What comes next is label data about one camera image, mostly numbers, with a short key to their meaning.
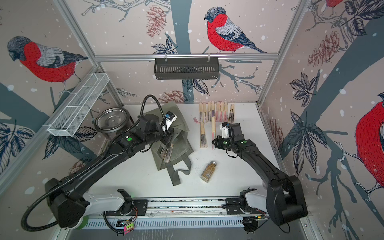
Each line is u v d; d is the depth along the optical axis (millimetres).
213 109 1178
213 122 895
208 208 748
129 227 663
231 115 1127
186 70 1065
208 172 812
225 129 785
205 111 1165
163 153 907
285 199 406
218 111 1148
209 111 1163
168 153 917
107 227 690
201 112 1170
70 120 719
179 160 899
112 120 913
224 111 1141
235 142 646
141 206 731
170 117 627
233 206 723
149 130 555
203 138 1005
